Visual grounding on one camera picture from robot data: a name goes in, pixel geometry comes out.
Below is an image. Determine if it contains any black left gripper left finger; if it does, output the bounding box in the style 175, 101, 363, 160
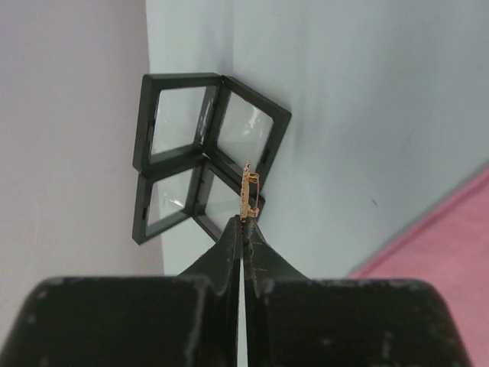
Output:
1, 217, 242, 366

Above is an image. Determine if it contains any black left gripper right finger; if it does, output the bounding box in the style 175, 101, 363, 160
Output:
242, 220, 471, 366

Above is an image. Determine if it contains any gold leaf rhinestone brooch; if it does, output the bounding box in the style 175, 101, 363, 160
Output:
240, 160, 260, 223

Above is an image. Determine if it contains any pink t-shirt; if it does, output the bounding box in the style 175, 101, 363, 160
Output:
348, 163, 489, 291

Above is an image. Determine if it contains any black wire frame box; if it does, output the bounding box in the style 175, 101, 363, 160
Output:
132, 73, 292, 244

